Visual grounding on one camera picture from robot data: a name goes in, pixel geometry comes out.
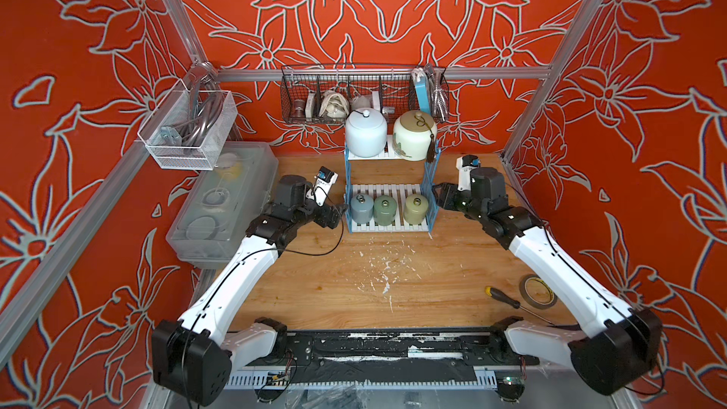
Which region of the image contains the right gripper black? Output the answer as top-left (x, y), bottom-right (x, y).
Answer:
top-left (429, 181), bottom-right (488, 225)

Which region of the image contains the small yellow-green tea canister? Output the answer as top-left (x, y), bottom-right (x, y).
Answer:
top-left (403, 193), bottom-right (430, 225)

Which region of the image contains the blue white slatted shelf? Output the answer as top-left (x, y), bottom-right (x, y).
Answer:
top-left (344, 136), bottom-right (441, 236)

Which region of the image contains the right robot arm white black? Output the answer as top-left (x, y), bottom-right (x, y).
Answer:
top-left (431, 166), bottom-right (663, 396)

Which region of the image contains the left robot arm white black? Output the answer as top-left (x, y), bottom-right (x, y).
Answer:
top-left (151, 167), bottom-right (346, 406)

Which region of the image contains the small blue tea canister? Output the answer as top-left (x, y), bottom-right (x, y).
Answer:
top-left (349, 193), bottom-right (374, 225)

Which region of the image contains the small green tea canister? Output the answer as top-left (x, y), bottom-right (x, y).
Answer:
top-left (373, 195), bottom-right (398, 226)

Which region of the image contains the clear plastic storage box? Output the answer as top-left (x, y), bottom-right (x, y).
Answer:
top-left (166, 141), bottom-right (278, 269)

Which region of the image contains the beige cloth in basket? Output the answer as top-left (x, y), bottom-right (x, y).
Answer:
top-left (318, 90), bottom-right (350, 120)

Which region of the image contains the yellow black screwdriver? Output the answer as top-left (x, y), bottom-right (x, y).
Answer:
top-left (485, 286), bottom-right (554, 326)

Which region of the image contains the tape roll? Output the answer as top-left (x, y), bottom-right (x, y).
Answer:
top-left (519, 274), bottom-right (559, 311)

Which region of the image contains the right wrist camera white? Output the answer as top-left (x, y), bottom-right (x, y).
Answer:
top-left (456, 155), bottom-right (481, 191)

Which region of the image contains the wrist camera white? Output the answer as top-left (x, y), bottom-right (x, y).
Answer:
top-left (312, 167), bottom-right (338, 206)
top-left (456, 155), bottom-right (481, 191)

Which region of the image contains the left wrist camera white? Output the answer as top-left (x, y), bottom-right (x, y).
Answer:
top-left (312, 167), bottom-right (338, 206)

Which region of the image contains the black wire wall basket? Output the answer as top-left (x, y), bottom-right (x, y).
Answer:
top-left (279, 64), bottom-right (451, 125)

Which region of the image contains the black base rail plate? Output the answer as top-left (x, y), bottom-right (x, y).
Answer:
top-left (227, 328), bottom-right (541, 391)

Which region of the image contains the clear mesh wall basket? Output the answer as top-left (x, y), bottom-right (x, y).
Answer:
top-left (137, 81), bottom-right (237, 170)

